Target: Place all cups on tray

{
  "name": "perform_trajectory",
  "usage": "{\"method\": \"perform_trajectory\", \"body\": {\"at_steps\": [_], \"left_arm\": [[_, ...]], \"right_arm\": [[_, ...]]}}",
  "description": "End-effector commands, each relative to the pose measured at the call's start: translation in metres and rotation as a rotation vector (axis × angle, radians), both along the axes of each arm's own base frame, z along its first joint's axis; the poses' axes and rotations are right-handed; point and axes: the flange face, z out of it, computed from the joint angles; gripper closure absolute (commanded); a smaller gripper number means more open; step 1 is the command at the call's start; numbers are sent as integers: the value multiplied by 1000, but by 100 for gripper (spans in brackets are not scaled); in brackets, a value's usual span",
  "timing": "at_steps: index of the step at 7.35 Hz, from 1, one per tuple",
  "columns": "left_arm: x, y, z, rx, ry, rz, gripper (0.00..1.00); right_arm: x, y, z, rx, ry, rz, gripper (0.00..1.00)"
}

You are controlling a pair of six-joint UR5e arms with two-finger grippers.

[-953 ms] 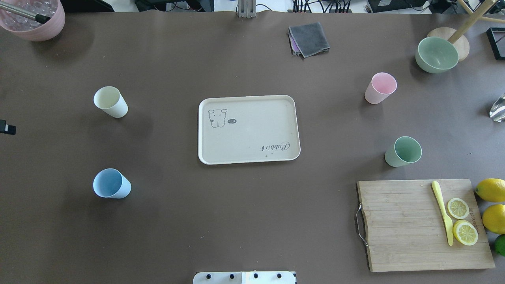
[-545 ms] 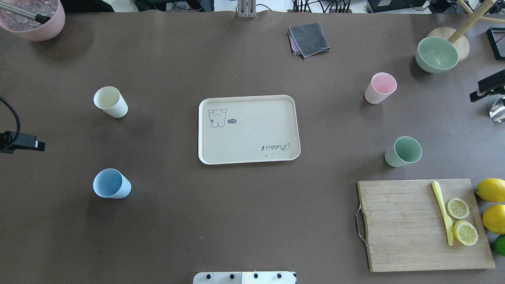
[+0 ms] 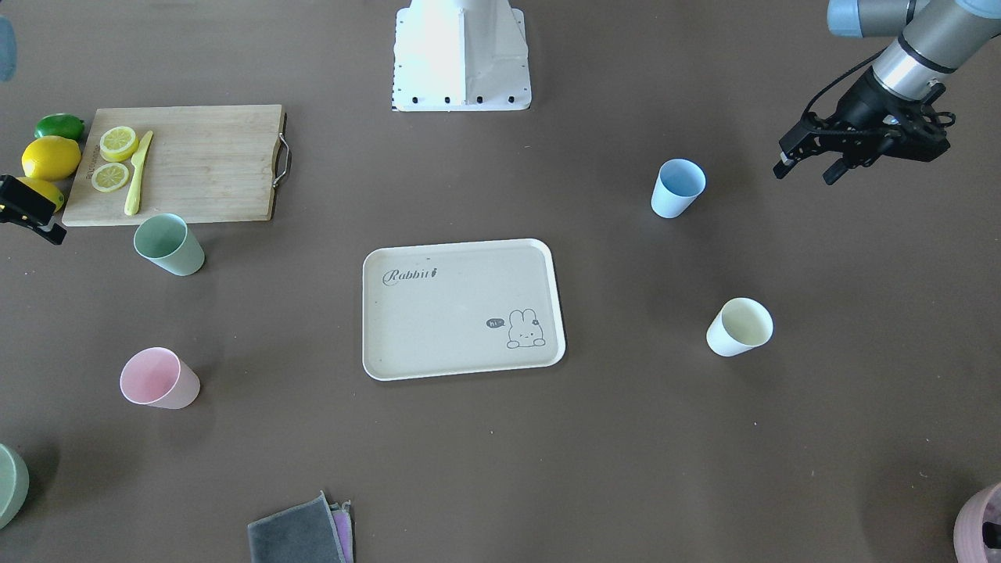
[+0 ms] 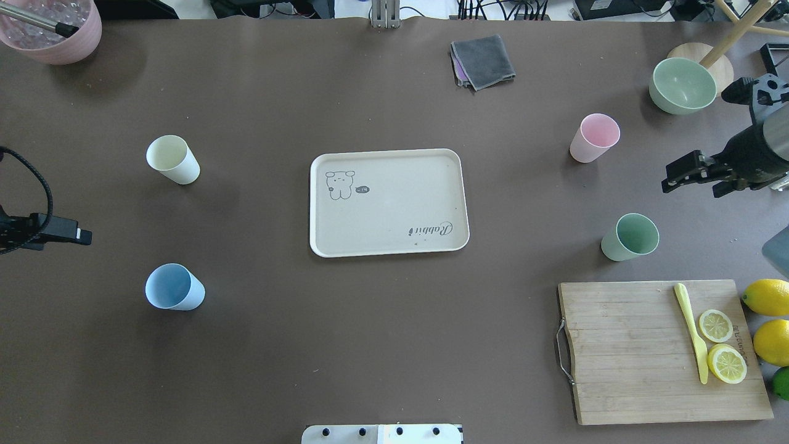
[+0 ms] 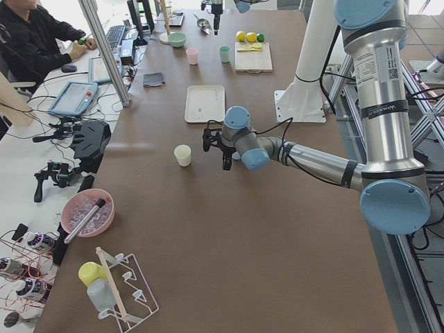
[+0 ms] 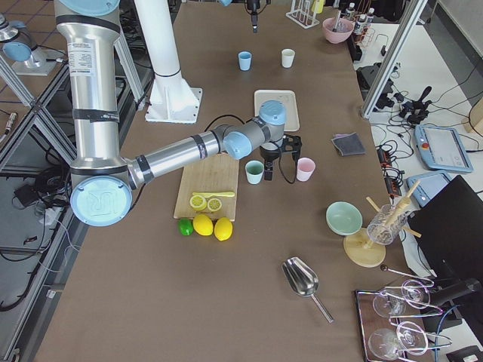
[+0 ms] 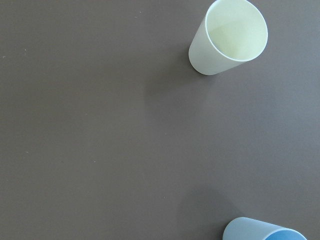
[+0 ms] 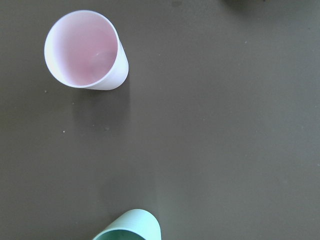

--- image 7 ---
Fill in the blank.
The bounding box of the blue plastic cup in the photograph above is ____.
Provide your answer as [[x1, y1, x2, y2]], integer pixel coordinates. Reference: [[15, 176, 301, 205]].
[[222, 217, 306, 240]]

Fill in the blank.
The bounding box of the cream plastic cup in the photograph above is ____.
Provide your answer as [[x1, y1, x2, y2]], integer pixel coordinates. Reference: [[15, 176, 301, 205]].
[[188, 0, 268, 76]]

